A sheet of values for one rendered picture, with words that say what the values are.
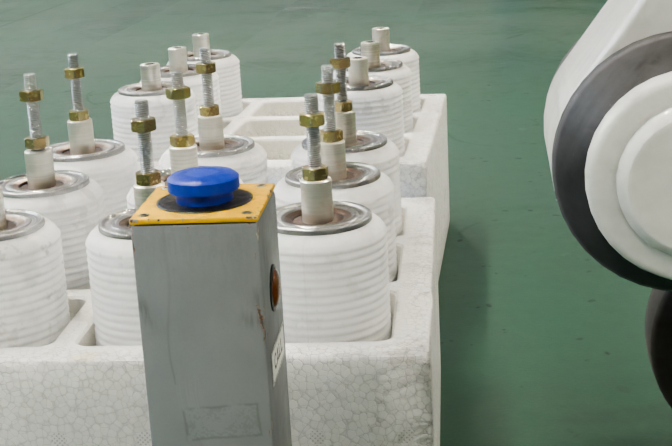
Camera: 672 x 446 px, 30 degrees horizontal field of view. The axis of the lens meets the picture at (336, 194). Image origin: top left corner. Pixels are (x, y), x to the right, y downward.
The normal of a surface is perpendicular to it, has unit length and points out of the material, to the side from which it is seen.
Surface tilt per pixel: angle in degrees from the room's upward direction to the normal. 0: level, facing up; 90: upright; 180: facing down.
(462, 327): 0
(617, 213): 90
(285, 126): 90
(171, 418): 90
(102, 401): 90
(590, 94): 62
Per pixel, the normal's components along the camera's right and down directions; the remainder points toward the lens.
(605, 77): -0.55, -0.34
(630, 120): -0.11, 0.26
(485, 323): -0.05, -0.96
